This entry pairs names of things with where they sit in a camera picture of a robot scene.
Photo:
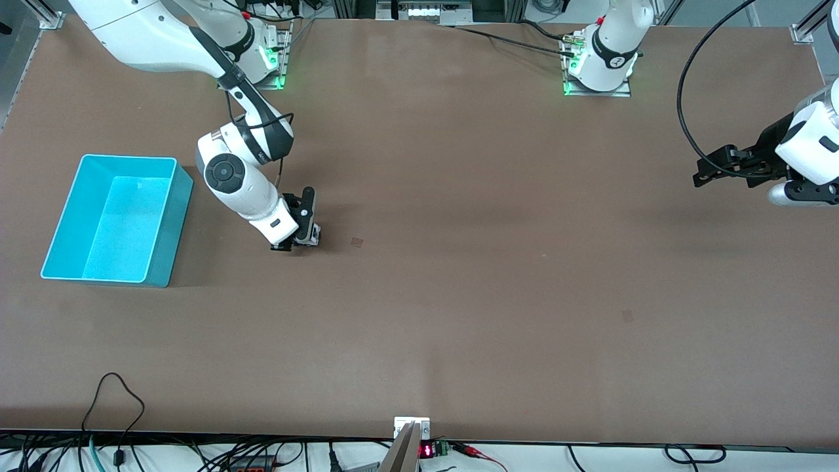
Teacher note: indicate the white jeep toy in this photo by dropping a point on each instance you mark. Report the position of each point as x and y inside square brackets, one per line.
[313, 235]

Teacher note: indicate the aluminium corner profile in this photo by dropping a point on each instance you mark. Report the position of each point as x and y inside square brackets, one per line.
[809, 29]
[49, 16]

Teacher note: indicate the small red digit display module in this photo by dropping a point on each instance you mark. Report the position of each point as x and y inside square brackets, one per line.
[434, 450]

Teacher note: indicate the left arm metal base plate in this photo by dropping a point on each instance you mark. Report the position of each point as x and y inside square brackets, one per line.
[623, 92]

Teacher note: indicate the grey metal control box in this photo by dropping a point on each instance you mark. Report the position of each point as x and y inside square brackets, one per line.
[426, 12]

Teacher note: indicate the turquoise plastic bin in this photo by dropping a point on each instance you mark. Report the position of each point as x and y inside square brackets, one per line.
[118, 229]

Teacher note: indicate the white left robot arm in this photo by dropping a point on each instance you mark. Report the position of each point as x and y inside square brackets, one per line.
[613, 39]

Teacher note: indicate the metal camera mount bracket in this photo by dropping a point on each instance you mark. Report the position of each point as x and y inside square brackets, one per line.
[409, 439]

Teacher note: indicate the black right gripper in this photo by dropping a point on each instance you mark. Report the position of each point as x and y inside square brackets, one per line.
[303, 223]

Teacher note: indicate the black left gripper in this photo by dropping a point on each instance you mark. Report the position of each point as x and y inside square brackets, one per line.
[765, 151]

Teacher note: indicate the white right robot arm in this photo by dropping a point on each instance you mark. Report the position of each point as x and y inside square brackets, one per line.
[151, 33]

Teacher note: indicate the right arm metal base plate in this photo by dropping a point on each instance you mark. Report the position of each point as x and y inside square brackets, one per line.
[285, 52]

